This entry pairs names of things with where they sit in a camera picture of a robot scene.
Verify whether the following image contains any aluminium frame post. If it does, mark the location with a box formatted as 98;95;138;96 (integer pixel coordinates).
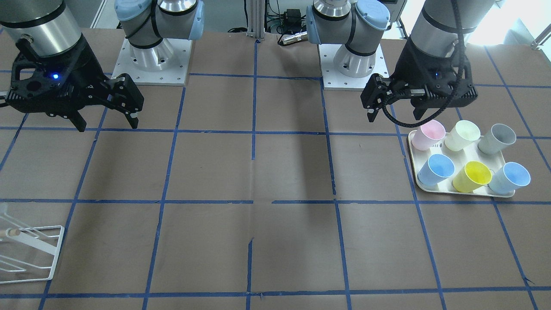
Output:
245;0;267;43

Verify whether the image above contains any white wire rack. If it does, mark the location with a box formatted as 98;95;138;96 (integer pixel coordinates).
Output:
0;203;65;284

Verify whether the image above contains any cream plastic cup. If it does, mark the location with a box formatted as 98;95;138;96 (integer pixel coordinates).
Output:
444;120;481;152

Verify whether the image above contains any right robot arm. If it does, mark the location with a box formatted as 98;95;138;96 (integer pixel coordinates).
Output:
1;0;204;132

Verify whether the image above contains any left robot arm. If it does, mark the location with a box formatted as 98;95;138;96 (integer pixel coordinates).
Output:
306;0;494;128

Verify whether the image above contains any black braided cable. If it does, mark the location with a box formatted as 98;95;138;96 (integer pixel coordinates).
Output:
381;0;468;128

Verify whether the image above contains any cream plastic tray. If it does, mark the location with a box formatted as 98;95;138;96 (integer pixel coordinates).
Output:
407;130;515;198

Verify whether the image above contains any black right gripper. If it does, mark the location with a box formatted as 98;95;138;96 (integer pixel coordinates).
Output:
1;37;144;132

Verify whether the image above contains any yellow plastic cup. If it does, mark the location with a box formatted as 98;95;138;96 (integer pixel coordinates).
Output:
452;161;492;193

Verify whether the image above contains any grey plastic cup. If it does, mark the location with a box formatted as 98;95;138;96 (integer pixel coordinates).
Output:
477;124;517;155

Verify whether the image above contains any light blue plastic cup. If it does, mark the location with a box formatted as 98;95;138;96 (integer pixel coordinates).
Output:
489;161;532;195

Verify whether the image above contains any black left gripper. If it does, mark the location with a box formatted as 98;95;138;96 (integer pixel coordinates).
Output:
360;40;478;122

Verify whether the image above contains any pink plastic cup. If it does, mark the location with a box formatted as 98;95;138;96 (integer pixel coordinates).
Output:
412;120;446;151

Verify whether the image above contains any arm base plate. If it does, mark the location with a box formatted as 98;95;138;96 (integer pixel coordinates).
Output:
318;44;389;91
112;39;193;86

